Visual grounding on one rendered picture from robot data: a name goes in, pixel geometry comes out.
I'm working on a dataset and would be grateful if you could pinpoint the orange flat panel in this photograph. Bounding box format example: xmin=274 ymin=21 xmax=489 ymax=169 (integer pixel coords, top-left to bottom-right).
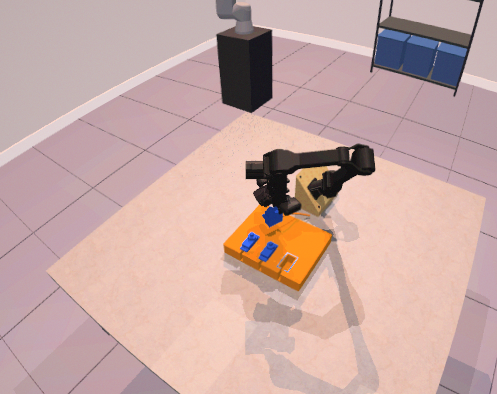
xmin=223 ymin=205 xmax=332 ymax=291

